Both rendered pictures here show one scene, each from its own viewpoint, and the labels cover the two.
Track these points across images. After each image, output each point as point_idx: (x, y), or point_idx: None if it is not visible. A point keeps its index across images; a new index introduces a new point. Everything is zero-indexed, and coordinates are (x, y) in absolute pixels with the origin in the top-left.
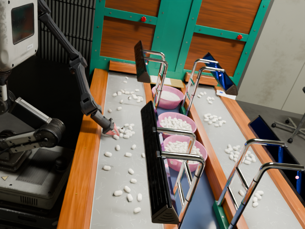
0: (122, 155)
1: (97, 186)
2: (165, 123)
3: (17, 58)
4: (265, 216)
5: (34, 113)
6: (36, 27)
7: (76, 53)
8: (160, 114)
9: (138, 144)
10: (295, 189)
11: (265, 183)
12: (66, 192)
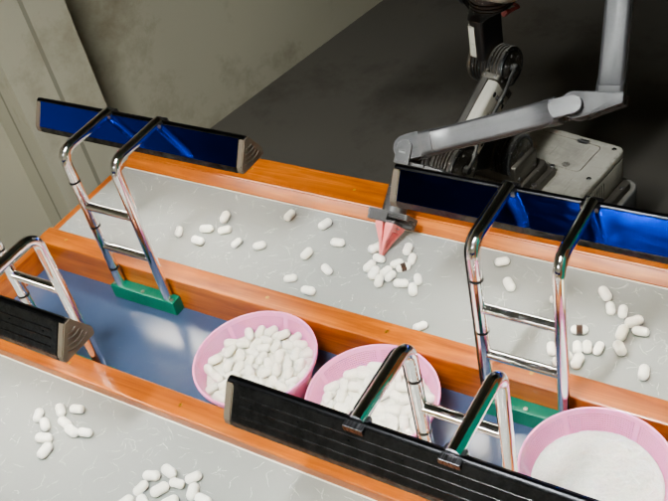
0: (314, 248)
1: (259, 201)
2: (395, 377)
3: None
4: (10, 418)
5: (462, 110)
6: None
7: (596, 84)
8: (432, 368)
9: (336, 284)
10: None
11: (51, 497)
12: (260, 159)
